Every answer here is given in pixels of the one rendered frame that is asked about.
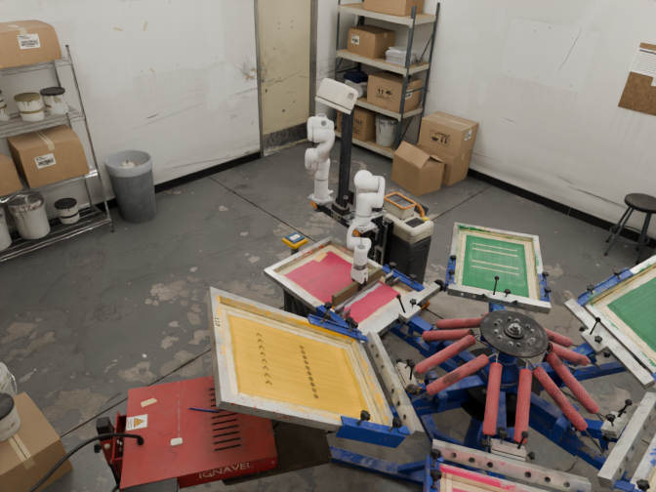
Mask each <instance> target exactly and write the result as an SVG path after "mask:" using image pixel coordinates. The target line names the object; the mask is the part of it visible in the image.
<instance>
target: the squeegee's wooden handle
mask: <svg viewBox="0 0 656 492"><path fill-rule="evenodd" d="M381 277H382V268H381V267H380V266H378V267H376V268H374V269H373V270H371V271H370V272H368V279H367V281H366V282H367V285H368V284H370V283H372V282H373V281H375V280H376V279H378V278H379V279H380V278H381ZM367 285H366V286H367ZM358 286H359V282H357V281H356V280H355V281H353V282H352V283H351V284H349V285H348V286H346V287H345V288H343V289H341V290H340V291H338V292H337V293H335V294H333V295H332V306H334V307H336V306H337V305H338V304H339V303H340V302H342V301H343V300H345V299H347V298H348V297H350V296H351V295H353V294H354V293H356V292H357V291H358Z"/></svg>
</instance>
